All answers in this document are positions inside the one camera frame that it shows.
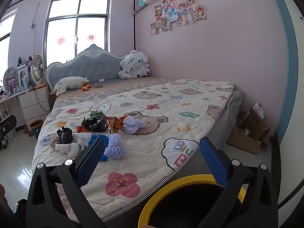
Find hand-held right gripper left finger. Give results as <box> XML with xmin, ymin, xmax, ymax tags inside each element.
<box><xmin>26</xmin><ymin>135</ymin><xmax>106</xmax><ymax>228</ymax></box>

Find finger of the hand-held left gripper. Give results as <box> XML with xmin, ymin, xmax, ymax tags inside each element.
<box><xmin>0</xmin><ymin>115</ymin><xmax>17</xmax><ymax>149</ymax></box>

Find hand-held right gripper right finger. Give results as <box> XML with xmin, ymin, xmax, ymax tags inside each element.
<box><xmin>199</xmin><ymin>136</ymin><xmax>278</xmax><ymax>228</ymax></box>

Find blue plastic bag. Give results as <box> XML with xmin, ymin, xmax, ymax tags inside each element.
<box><xmin>91</xmin><ymin>134</ymin><xmax>110</xmax><ymax>162</ymax></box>

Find white tissues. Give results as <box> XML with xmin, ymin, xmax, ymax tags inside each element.
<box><xmin>49</xmin><ymin>132</ymin><xmax>92</xmax><ymax>158</ymax></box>

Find black trash bin yellow rim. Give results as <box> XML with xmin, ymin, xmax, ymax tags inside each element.
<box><xmin>138</xmin><ymin>174</ymin><xmax>247</xmax><ymax>228</ymax></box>

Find small black plastic bag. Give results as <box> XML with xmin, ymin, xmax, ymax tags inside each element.
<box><xmin>56</xmin><ymin>127</ymin><xmax>73</xmax><ymax>144</ymax></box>

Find red snack packet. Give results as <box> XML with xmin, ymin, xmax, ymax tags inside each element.
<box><xmin>107</xmin><ymin>122</ymin><xmax>121</xmax><ymax>134</ymax></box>

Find green snack packet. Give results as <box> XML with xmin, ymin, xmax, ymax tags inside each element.
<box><xmin>89</xmin><ymin>111</ymin><xmax>106</xmax><ymax>121</ymax></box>

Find blue bin with orange rim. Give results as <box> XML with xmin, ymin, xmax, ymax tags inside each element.
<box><xmin>29</xmin><ymin>119</ymin><xmax>44</xmax><ymax>141</ymax></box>

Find white desk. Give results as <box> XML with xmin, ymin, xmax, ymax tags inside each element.
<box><xmin>0</xmin><ymin>89</ymin><xmax>32</xmax><ymax>133</ymax></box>

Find group of cosmetic bottles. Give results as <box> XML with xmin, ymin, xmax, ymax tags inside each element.
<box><xmin>0</xmin><ymin>78</ymin><xmax>21</xmax><ymax>99</ymax></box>

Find white drawer cabinet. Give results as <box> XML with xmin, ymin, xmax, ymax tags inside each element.
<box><xmin>19</xmin><ymin>87</ymin><xmax>52</xmax><ymax>124</ymax></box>

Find round table mirror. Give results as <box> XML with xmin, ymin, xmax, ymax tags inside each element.
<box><xmin>2</xmin><ymin>67</ymin><xmax>19</xmax><ymax>93</ymax></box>

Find cardboard box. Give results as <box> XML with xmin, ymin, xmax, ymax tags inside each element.
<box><xmin>226</xmin><ymin>103</ymin><xmax>272</xmax><ymax>155</ymax></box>

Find white cosmetics cabinet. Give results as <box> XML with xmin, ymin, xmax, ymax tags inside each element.
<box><xmin>17</xmin><ymin>65</ymin><xmax>32</xmax><ymax>91</ymax></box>

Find standing fan with orange base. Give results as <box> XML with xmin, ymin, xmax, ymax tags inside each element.
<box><xmin>29</xmin><ymin>54</ymin><xmax>48</xmax><ymax>91</ymax></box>

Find grey patterned bed sheet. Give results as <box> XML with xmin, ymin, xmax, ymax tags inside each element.
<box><xmin>53</xmin><ymin>76</ymin><xmax>177</xmax><ymax>114</ymax></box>

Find white goose plush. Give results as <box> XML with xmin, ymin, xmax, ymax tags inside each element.
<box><xmin>53</xmin><ymin>76</ymin><xmax>92</xmax><ymax>95</ymax></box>

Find printed bear quilt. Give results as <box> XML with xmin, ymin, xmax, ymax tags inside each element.
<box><xmin>32</xmin><ymin>79</ymin><xmax>235</xmax><ymax>222</ymax></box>

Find bed with grey tufted headboard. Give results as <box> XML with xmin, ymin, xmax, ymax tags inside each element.
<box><xmin>32</xmin><ymin>45</ymin><xmax>245</xmax><ymax>222</ymax></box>

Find side window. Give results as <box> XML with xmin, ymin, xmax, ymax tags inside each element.
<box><xmin>0</xmin><ymin>11</ymin><xmax>17</xmax><ymax>51</ymax></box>

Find white plush dog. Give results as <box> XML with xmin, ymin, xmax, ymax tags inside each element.
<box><xmin>118</xmin><ymin>50</ymin><xmax>151</xmax><ymax>80</ymax></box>

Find large window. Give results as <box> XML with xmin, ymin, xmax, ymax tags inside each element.
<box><xmin>46</xmin><ymin>0</ymin><xmax>112</xmax><ymax>64</ymax></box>

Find black fan cable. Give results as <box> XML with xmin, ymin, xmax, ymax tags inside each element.
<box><xmin>34</xmin><ymin>85</ymin><xmax>52</xmax><ymax>113</ymax></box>

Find thin wall cable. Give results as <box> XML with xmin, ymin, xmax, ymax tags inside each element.
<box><xmin>30</xmin><ymin>2</ymin><xmax>41</xmax><ymax>55</ymax></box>

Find blue door frame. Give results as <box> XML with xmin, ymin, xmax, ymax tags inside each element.
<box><xmin>269</xmin><ymin>0</ymin><xmax>300</xmax><ymax>146</ymax></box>

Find cluster of wall posters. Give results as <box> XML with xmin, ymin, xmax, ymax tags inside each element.
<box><xmin>150</xmin><ymin>0</ymin><xmax>208</xmax><ymax>36</ymax></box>

